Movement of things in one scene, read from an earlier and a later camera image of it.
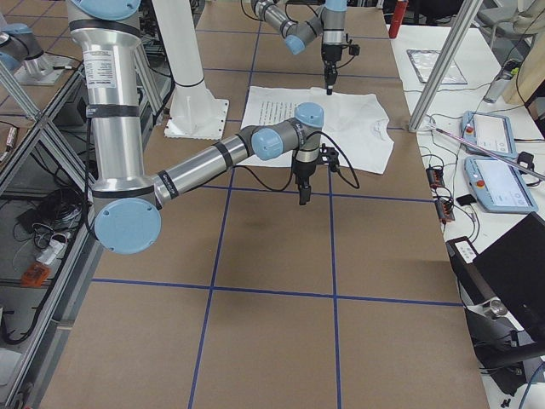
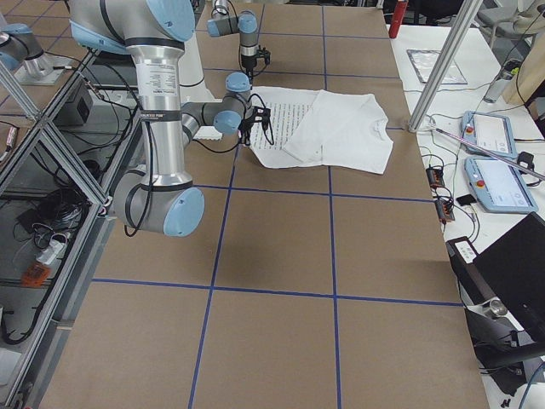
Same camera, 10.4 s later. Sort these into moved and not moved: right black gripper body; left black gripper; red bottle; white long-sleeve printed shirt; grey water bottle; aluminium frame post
Moved: left black gripper; right black gripper body
Not moved: red bottle; aluminium frame post; white long-sleeve printed shirt; grey water bottle
